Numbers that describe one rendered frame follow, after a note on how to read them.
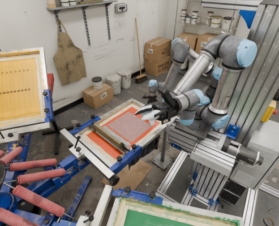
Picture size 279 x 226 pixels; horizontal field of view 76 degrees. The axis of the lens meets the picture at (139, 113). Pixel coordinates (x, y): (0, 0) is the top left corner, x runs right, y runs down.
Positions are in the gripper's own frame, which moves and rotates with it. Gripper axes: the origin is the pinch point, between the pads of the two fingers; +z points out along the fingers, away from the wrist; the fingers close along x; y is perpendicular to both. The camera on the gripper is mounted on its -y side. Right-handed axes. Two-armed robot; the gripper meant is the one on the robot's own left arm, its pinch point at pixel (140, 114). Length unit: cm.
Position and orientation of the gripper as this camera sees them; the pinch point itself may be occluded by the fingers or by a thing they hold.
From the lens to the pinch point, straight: 75.5
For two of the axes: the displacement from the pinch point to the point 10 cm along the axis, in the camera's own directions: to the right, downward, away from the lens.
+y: 0.7, 8.5, 5.3
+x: -5.2, -4.2, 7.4
